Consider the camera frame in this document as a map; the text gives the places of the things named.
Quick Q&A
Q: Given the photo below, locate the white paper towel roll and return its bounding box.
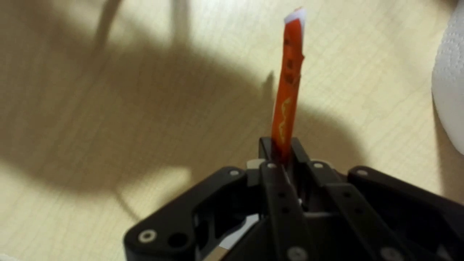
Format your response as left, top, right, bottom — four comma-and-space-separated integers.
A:
430, 0, 464, 157

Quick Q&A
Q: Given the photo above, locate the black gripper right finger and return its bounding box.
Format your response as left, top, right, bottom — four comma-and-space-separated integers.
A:
288, 136, 464, 261

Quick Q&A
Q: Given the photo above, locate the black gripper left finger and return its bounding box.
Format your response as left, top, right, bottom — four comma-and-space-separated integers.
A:
121, 136, 310, 261

